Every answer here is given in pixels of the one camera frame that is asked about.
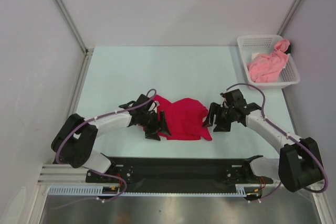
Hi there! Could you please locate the pink t shirt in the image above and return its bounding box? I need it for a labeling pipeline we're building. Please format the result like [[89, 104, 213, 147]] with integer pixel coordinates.
[[247, 39, 291, 83]]

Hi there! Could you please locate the right aluminium frame post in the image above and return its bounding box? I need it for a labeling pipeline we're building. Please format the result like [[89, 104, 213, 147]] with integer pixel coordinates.
[[277, 0, 303, 36]]

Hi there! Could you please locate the left aluminium frame post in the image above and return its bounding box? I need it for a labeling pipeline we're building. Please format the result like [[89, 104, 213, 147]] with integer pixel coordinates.
[[53, 0, 88, 55]]

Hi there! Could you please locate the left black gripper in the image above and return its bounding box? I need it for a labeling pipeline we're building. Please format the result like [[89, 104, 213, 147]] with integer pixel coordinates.
[[139, 111, 171, 141]]

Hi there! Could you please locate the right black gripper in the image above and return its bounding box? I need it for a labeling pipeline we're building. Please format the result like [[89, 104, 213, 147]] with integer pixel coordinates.
[[202, 102, 235, 132]]

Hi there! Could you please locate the aluminium front rail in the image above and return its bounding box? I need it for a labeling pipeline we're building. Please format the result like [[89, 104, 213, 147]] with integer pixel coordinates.
[[36, 163, 322, 187]]

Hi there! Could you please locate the white cable duct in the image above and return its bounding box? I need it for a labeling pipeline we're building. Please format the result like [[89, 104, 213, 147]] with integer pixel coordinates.
[[48, 185, 260, 197]]

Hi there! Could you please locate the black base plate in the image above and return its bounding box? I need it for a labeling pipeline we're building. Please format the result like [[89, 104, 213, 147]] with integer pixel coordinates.
[[86, 157, 274, 194]]

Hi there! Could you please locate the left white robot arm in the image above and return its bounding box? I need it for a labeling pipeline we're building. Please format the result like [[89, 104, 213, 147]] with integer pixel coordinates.
[[51, 94, 171, 182]]

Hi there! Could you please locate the aluminium frame post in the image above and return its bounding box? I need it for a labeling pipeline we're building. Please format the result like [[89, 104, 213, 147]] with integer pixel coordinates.
[[53, 0, 88, 55], [277, 0, 303, 36]]

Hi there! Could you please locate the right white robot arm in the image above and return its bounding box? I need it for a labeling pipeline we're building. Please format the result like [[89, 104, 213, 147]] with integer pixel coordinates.
[[203, 89, 328, 192]]

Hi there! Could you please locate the white plastic basket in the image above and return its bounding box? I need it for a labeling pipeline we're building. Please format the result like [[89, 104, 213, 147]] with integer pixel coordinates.
[[237, 35, 300, 89]]

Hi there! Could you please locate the red t shirt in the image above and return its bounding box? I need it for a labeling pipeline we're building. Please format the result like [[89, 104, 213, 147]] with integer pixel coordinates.
[[145, 95, 212, 141]]

